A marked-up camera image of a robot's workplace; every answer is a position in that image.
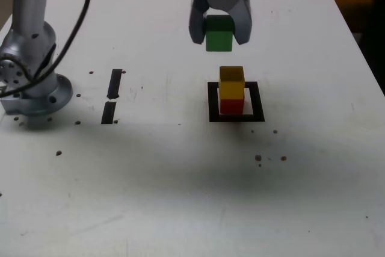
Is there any red cube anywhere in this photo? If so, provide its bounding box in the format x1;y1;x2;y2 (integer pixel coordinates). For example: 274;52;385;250
220;98;244;115

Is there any yellow cube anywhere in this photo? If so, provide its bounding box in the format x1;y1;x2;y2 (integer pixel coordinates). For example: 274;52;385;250
218;66;245;101

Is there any green cube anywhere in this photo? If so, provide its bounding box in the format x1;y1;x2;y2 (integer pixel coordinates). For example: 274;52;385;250
205;14;235;52

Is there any black tape square outline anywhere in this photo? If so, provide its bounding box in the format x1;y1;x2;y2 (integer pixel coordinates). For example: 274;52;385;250
207;81;265;123

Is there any black tape strip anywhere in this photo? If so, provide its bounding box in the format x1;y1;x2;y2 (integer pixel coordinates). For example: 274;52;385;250
100;68;123;125

